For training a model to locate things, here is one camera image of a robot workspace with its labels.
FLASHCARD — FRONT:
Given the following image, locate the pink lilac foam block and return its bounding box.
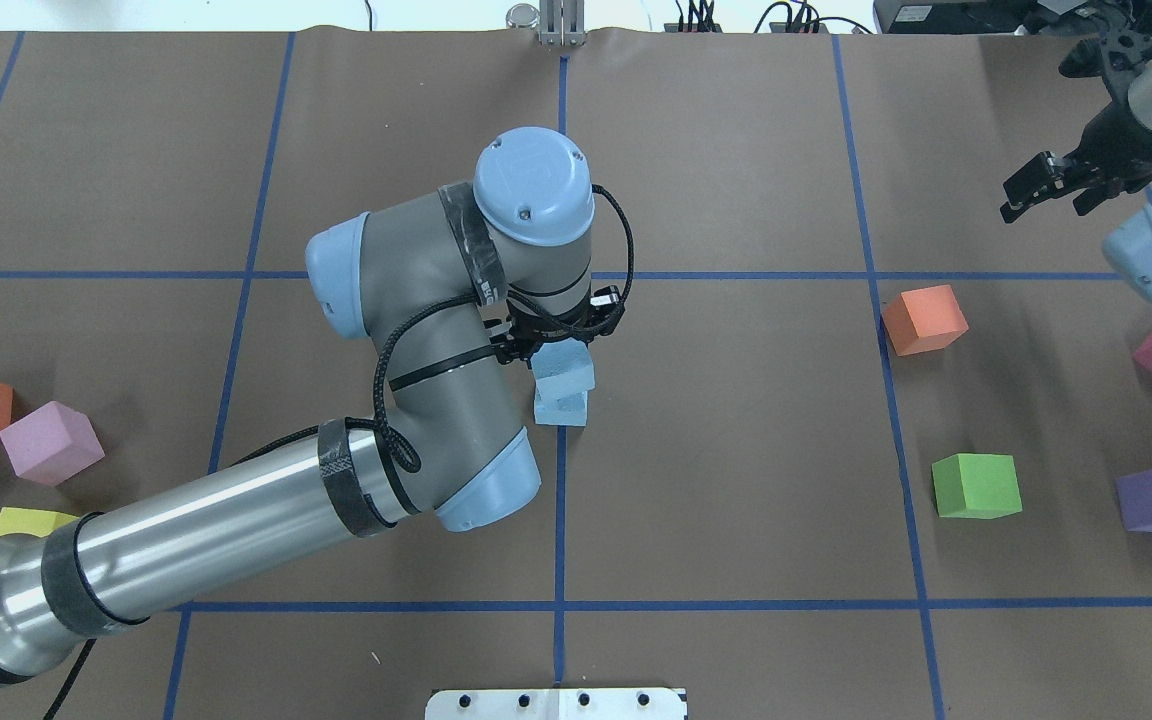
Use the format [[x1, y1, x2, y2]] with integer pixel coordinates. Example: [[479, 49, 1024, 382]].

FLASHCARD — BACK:
[[0, 401, 105, 487]]

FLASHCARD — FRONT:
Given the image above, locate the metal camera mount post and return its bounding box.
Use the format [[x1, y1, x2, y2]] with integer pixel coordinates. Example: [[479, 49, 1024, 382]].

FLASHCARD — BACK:
[[506, 0, 588, 47]]

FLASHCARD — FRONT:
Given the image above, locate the green foam block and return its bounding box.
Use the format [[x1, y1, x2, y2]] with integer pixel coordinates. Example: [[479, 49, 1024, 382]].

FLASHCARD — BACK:
[[931, 454, 1023, 520]]

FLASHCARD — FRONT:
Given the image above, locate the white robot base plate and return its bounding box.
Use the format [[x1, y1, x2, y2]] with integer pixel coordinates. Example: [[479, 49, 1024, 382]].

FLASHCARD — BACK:
[[424, 687, 690, 719]]

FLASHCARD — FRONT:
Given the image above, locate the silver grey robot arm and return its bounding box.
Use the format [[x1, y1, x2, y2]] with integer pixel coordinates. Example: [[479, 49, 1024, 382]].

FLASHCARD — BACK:
[[998, 1, 1152, 304], [0, 127, 628, 688]]

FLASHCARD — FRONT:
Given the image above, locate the black cable bundle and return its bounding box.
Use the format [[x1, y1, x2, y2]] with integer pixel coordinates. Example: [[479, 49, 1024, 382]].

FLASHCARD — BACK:
[[676, 0, 876, 37]]

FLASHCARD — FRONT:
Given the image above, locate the yellow foam block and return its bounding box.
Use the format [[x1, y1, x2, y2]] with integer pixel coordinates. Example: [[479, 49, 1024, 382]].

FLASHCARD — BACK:
[[0, 506, 81, 538]]

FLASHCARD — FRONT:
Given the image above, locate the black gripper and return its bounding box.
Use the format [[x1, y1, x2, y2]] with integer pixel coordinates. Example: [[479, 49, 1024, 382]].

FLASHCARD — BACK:
[[484, 285, 627, 365], [1000, 1, 1152, 223]]

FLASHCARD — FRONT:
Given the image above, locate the light blue foam block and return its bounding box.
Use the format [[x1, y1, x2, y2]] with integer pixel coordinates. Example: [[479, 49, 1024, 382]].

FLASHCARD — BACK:
[[532, 389, 589, 427], [530, 338, 596, 401]]

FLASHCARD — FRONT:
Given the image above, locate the black monitor base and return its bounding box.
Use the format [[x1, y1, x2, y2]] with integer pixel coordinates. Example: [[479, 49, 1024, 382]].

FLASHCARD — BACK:
[[873, 0, 1152, 39]]

